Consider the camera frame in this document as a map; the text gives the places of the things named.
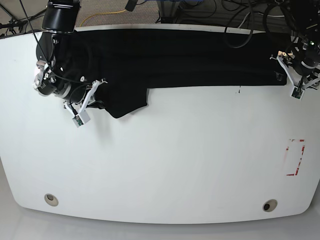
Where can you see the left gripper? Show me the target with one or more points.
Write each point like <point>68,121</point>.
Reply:
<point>306,55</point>

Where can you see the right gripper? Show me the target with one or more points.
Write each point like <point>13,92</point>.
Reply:
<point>70,85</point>

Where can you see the black T-shirt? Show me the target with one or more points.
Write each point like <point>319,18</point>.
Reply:
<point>134,60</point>

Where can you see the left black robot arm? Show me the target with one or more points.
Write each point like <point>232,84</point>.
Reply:
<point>304,17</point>

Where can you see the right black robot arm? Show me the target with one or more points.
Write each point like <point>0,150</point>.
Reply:
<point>57,25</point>

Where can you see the black tripod stand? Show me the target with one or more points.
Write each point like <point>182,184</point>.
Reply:
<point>15,25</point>

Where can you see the red tape rectangle marking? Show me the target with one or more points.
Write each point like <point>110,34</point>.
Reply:
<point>293,156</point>

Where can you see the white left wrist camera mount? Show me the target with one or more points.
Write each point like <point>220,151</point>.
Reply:
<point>299,83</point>

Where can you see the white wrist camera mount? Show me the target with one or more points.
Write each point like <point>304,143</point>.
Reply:
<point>299,83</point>
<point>78,109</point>

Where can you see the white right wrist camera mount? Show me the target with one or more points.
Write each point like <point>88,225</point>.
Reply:
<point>78,109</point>

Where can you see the left table cable grommet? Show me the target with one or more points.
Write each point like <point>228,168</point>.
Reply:
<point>51,200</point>

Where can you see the table cable grommet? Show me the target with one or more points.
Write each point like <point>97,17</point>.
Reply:
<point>51,200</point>
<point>270,205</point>

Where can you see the right table cable grommet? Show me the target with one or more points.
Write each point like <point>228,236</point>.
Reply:
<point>270,205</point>

